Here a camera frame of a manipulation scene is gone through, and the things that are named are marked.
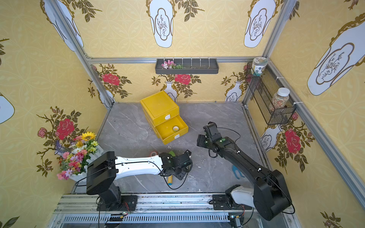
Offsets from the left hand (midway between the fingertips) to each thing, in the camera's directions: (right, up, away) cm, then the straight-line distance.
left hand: (178, 167), depth 83 cm
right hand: (+15, +17, +3) cm, 23 cm away
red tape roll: (-17, +6, +9) cm, 20 cm away
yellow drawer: (-5, +22, +11) cm, 25 cm away
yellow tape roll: (-2, +22, +11) cm, 25 cm away
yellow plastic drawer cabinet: (-11, +32, +2) cm, 34 cm away
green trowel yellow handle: (-5, -4, -4) cm, 7 cm away
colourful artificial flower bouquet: (-53, +9, -12) cm, 55 cm away
